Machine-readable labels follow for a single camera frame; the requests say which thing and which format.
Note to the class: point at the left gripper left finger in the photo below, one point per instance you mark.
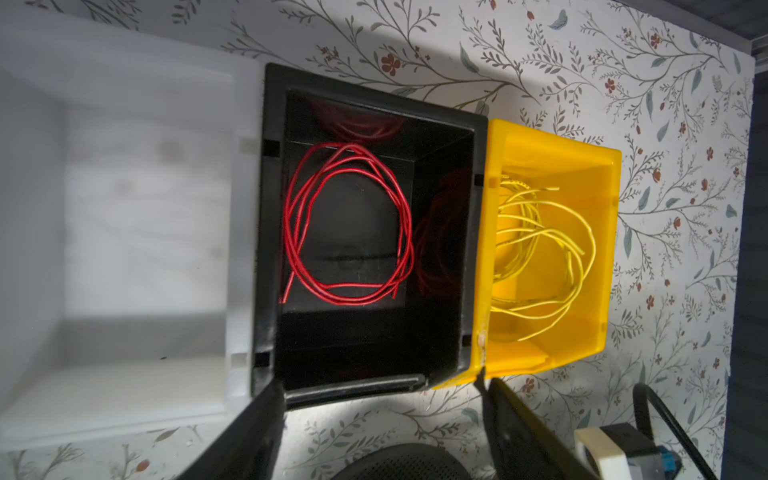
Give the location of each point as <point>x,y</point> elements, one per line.
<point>248,448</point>

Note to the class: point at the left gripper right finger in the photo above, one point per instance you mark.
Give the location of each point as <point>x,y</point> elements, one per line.
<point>521,446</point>

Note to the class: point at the grey perforated spool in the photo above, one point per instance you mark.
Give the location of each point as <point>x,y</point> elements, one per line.
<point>406,461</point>

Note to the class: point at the yellow plastic bin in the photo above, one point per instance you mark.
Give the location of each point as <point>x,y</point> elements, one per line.
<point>545,252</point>

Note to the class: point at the black plastic bin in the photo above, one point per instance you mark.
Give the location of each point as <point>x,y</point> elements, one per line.
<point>369,214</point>

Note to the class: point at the white plastic bin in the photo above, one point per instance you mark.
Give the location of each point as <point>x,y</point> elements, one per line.
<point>129,194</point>

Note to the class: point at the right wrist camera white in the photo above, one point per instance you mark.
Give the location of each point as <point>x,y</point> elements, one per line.
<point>620,451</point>

